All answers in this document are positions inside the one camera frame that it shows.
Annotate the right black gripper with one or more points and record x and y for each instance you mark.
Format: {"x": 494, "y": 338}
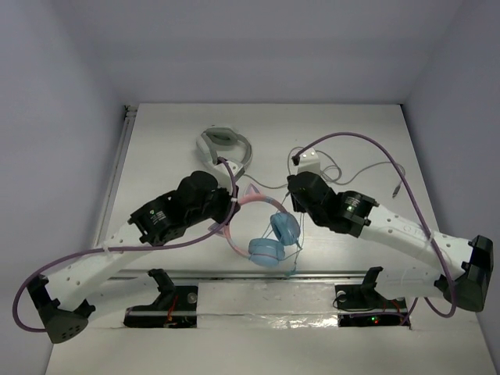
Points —
{"x": 297, "y": 205}

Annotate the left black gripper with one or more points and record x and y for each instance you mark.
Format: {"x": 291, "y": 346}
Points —
{"x": 228, "y": 202}

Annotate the pink blue cat-ear headphones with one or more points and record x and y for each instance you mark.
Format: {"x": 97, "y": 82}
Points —
{"x": 282, "y": 239}

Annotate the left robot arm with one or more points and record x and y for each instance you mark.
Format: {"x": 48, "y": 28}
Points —
{"x": 63, "y": 292}

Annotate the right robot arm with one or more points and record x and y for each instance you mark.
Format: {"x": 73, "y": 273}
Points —
{"x": 455, "y": 269}

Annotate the white foil-taped block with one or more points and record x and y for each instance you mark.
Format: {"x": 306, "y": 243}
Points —
{"x": 265, "y": 305}

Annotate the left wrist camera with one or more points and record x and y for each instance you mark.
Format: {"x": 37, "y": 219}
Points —
{"x": 220, "y": 172}

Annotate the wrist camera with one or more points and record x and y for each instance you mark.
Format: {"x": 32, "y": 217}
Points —
{"x": 220, "y": 172}
{"x": 307, "y": 161}

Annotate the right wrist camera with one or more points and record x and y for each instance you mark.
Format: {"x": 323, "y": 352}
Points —
{"x": 307, "y": 161}

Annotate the aluminium rail frame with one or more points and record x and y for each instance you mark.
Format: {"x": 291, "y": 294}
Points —
{"x": 102, "y": 225}

